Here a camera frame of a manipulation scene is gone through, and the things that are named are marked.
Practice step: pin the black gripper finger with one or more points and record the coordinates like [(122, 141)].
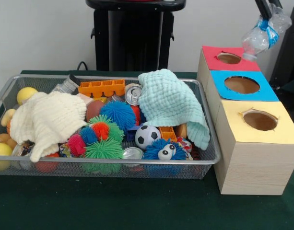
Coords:
[(263, 9), (276, 3)]

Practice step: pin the clear plastic packet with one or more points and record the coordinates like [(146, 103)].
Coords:
[(257, 38)]

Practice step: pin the mint muslin cloth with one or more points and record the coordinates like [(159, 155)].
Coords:
[(170, 107)]

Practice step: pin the cream muslin cloth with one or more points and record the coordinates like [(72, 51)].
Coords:
[(48, 119)]

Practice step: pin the wooden box with three holes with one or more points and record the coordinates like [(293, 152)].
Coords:
[(257, 167)]

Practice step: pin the black equipment case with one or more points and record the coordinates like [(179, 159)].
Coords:
[(288, 60)]

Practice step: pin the black and white soccer ball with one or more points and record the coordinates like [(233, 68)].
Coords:
[(146, 137)]

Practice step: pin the blue spiky rubber ball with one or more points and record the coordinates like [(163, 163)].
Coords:
[(120, 112)]

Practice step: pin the long orange toy block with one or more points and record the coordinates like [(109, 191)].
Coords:
[(101, 87)]

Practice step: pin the blue spiky ball with eyes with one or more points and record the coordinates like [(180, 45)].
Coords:
[(152, 153)]

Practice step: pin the multicoloured spiky caterpillar toy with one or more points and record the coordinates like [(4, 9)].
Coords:
[(101, 130)]

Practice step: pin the green spiky rubber ball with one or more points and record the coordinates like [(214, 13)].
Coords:
[(103, 149)]

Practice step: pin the dark green tablecloth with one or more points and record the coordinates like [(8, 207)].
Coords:
[(137, 206)]

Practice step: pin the small yellow ball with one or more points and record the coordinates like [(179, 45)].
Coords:
[(27, 94)]

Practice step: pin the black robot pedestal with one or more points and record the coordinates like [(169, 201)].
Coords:
[(132, 36)]

